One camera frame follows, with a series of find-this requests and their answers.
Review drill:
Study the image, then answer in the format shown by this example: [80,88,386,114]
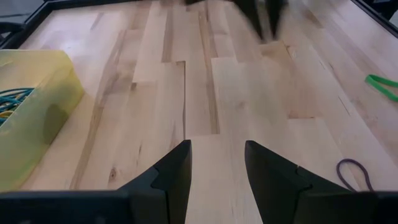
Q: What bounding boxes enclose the bright green rubber band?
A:
[364,73,398,103]

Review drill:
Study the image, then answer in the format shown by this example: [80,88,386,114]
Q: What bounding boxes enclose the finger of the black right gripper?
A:
[236,0,266,42]
[267,0,289,39]

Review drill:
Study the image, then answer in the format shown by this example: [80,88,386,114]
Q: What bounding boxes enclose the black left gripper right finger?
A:
[244,139,352,224]

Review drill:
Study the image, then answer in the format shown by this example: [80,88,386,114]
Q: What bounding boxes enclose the yellow translucent plastic bin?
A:
[0,49,85,192]

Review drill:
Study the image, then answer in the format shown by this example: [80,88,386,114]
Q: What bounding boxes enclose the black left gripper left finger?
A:
[119,139,193,224]

